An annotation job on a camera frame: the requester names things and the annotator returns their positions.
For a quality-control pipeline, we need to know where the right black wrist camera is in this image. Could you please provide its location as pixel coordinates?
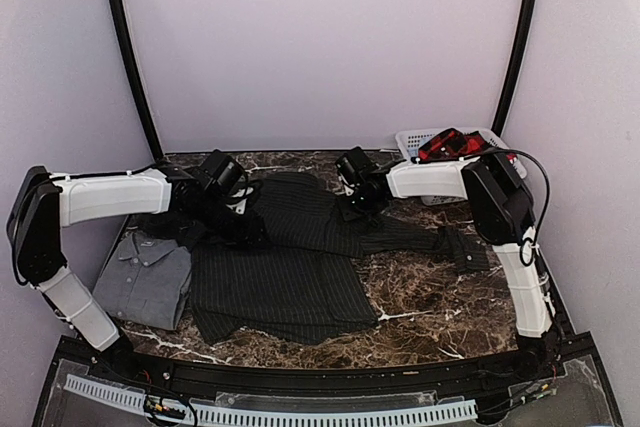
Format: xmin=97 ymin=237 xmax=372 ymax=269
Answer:
xmin=335 ymin=146 xmax=376 ymax=187

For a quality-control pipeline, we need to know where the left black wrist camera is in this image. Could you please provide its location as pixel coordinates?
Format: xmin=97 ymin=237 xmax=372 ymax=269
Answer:
xmin=198 ymin=149 xmax=244 ymax=197

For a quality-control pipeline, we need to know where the red black plaid shirt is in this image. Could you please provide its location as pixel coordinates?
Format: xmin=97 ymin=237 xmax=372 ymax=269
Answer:
xmin=412 ymin=128 xmax=496 ymax=164

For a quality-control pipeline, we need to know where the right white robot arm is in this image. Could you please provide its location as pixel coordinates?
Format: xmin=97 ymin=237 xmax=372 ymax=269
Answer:
xmin=335 ymin=147 xmax=561 ymax=381

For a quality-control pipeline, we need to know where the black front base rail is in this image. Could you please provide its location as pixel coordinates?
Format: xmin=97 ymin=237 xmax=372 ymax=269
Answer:
xmin=47 ymin=336 xmax=566 ymax=399

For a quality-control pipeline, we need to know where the left black frame post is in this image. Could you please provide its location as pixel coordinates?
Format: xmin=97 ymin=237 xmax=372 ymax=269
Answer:
xmin=108 ymin=0 xmax=164 ymax=160

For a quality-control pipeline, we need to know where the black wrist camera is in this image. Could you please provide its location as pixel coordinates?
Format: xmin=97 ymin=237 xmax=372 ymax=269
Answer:
xmin=335 ymin=146 xmax=376 ymax=187
xmin=198 ymin=149 xmax=244 ymax=197

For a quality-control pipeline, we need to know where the white slotted cable duct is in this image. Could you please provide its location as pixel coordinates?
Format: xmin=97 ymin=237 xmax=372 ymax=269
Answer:
xmin=63 ymin=374 xmax=477 ymax=427

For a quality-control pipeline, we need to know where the folded grey shirt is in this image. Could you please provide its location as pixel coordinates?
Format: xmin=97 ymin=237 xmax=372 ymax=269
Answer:
xmin=93 ymin=231 xmax=191 ymax=331

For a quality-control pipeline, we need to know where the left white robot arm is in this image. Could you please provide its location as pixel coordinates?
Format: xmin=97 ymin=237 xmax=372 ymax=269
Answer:
xmin=6 ymin=151 xmax=269 ymax=383

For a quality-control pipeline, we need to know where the white plastic laundry basket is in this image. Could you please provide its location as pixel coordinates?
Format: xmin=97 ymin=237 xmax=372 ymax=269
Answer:
xmin=386 ymin=127 xmax=508 ymax=206

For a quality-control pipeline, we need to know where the black pinstriped long sleeve shirt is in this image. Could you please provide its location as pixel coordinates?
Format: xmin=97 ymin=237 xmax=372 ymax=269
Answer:
xmin=136 ymin=172 xmax=489 ymax=344

